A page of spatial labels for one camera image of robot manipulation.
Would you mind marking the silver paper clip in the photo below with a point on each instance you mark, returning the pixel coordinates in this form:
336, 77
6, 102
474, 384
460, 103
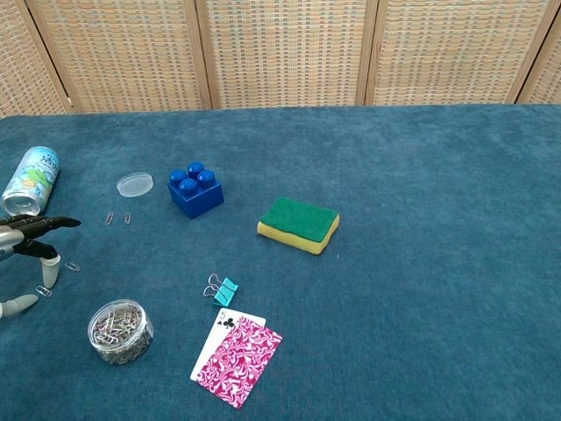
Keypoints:
127, 218
109, 218
43, 291
73, 266

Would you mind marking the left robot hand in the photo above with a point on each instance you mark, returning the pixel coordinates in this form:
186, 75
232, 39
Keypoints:
26, 228

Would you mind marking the blue toy building brick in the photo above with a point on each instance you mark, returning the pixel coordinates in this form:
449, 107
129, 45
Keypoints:
197, 197

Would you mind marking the teal binder clip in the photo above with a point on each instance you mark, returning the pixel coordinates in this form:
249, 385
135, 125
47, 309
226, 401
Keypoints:
225, 291

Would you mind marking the five of clubs card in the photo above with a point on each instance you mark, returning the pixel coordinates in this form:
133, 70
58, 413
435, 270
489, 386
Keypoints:
212, 346

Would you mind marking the green and yellow sponge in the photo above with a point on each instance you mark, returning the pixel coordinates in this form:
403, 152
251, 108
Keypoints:
298, 219

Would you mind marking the clear jar of paper clips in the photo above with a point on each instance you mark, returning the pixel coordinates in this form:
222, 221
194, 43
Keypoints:
119, 333

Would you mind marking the pink patterned playing card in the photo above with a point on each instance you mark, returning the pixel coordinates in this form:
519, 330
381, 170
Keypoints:
239, 364

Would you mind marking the clear round plastic lid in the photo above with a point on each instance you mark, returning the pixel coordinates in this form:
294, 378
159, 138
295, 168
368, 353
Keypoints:
135, 185

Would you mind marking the blue felt table mat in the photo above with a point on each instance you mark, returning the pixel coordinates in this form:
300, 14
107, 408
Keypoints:
394, 219

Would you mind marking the woven folding screen panel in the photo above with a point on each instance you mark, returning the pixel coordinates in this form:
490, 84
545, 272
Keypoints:
22, 66
548, 74
285, 52
127, 52
451, 52

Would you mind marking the light blue drink can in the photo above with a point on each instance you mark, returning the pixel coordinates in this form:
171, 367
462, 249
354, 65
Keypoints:
33, 175

